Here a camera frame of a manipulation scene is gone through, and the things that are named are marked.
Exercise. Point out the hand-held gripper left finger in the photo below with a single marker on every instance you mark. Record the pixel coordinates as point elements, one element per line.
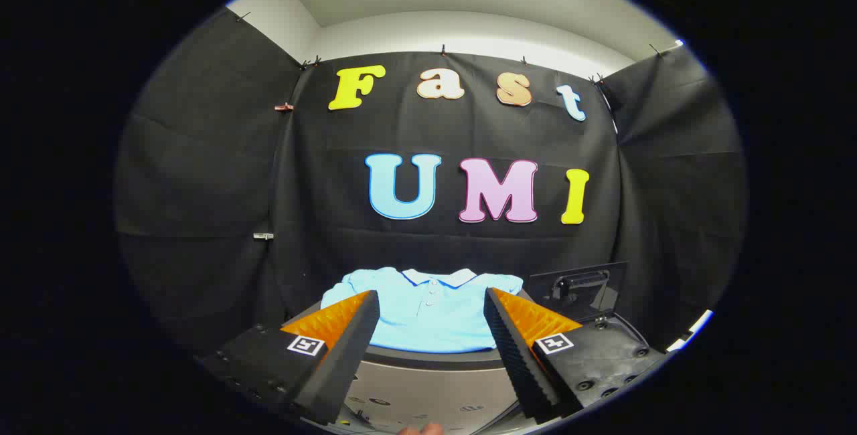
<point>348,355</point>

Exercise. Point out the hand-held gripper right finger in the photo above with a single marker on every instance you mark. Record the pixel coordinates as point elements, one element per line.
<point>512,355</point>

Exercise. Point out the light blue polo shirt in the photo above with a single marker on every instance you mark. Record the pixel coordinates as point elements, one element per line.
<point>428,318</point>

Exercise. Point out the dark glass washing machine lid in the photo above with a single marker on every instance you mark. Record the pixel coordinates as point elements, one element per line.
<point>579,288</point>

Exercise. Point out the silver metal clip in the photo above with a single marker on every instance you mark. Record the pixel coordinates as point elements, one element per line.
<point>263,236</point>

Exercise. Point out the black backdrop cloth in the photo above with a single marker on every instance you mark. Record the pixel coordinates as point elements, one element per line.
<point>321,187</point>

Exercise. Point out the copper metal clip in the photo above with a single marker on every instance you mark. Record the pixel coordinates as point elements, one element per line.
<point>284,107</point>

